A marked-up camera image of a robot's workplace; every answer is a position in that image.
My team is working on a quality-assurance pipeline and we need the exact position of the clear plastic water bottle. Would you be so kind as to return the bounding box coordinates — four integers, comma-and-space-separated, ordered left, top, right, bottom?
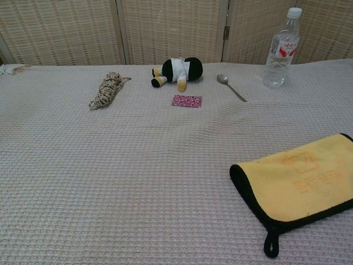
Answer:
263, 7, 303, 88

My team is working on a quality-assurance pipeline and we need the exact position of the black and yellow cloth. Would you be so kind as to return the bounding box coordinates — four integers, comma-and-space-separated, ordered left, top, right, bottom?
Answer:
229, 133, 353, 259

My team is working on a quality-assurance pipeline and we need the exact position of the pink patterned card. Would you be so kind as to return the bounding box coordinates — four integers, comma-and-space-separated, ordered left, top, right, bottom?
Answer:
171, 94, 203, 108

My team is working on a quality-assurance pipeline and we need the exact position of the metal spoon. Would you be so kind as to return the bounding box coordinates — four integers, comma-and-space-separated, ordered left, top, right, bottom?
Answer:
216, 73, 248, 103

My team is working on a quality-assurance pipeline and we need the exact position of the light woven fringed tablecloth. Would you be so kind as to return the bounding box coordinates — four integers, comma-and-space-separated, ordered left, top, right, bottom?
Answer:
0, 59, 353, 265

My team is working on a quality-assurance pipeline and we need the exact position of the woven folding screen panel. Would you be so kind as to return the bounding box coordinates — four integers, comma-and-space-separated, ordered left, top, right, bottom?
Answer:
292, 0, 353, 65
0, 0, 124, 66
222, 0, 300, 65
117, 0, 229, 66

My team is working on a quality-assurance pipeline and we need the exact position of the beige braided rope bundle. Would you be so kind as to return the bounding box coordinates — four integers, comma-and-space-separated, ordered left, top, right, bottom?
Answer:
88, 71, 132, 110

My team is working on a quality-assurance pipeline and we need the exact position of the black white plush toy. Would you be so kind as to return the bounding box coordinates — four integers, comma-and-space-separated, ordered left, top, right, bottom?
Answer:
150, 57, 204, 92

